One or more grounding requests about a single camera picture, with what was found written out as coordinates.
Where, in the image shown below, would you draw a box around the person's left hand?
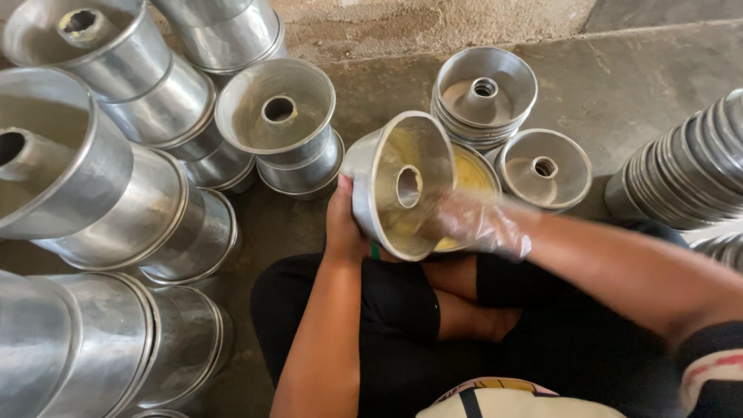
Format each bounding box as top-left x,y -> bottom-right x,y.
324,173 -> 373,263

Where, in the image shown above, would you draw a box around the person's right hand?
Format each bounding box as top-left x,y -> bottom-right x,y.
430,192 -> 534,261

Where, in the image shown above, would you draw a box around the greased aluminium tube pan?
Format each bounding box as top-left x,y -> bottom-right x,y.
341,110 -> 457,262

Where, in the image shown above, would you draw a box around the metal bowl of yellow grease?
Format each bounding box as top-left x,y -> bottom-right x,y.
432,142 -> 503,254

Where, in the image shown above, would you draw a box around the stack of large tube pans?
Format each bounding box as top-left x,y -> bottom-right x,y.
214,57 -> 347,202
150,0 -> 288,75
0,269 -> 236,418
0,0 -> 257,194
0,66 -> 243,286

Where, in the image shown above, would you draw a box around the person's bare legs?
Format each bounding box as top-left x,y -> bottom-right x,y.
419,255 -> 524,344

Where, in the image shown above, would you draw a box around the small single aluminium tube pan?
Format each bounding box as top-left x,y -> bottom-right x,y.
486,128 -> 594,213

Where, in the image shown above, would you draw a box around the stack of small tube pans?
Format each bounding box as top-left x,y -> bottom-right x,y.
430,46 -> 539,153

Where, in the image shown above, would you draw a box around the person's black shorts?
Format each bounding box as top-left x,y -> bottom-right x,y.
250,218 -> 693,418

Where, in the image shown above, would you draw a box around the person's printed shirt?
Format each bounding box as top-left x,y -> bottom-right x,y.
414,321 -> 743,418

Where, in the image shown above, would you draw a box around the long row of nested pans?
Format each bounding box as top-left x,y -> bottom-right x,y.
690,232 -> 743,274
604,88 -> 743,232

